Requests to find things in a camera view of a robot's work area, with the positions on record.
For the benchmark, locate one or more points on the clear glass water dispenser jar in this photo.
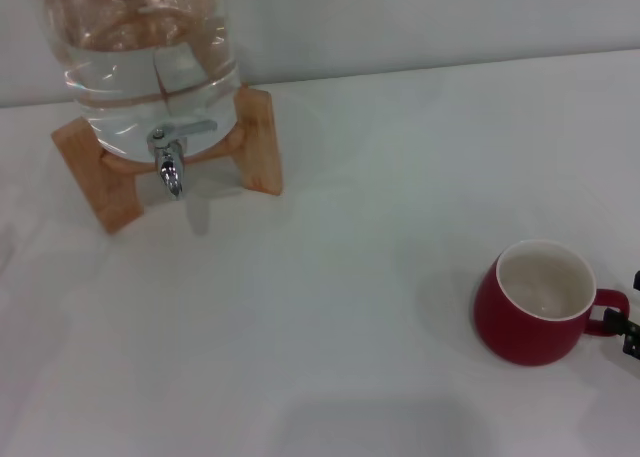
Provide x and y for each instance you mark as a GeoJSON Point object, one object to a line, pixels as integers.
{"type": "Point", "coordinates": [150, 77]}

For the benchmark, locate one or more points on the chrome faucet with lever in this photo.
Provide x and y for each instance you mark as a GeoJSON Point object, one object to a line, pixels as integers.
{"type": "Point", "coordinates": [170, 169]}

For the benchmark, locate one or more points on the wooden dispenser stand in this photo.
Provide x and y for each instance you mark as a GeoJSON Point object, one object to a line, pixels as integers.
{"type": "Point", "coordinates": [105, 187]}

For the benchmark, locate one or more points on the red cup with white inside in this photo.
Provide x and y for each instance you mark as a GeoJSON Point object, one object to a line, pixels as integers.
{"type": "Point", "coordinates": [520, 337]}

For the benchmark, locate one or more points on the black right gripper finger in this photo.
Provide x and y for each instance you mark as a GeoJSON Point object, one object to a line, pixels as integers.
{"type": "Point", "coordinates": [637, 279]}
{"type": "Point", "coordinates": [631, 337]}

